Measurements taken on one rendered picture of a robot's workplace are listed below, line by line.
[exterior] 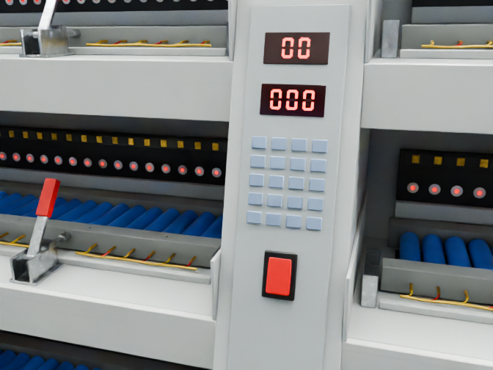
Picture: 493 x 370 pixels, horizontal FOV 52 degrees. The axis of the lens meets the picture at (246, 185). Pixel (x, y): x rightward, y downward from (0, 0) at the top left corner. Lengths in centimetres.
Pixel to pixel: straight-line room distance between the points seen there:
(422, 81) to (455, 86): 2
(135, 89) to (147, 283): 16
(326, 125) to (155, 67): 14
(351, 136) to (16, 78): 28
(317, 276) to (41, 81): 28
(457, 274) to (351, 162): 14
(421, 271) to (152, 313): 22
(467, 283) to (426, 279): 3
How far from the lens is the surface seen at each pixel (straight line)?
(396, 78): 36
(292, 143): 35
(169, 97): 40
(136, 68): 41
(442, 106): 36
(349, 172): 35
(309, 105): 36
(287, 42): 37
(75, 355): 66
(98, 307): 44
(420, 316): 42
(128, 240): 49
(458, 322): 42
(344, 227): 36
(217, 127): 59
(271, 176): 36
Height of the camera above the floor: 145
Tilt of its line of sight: 3 degrees down
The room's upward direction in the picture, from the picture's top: 4 degrees clockwise
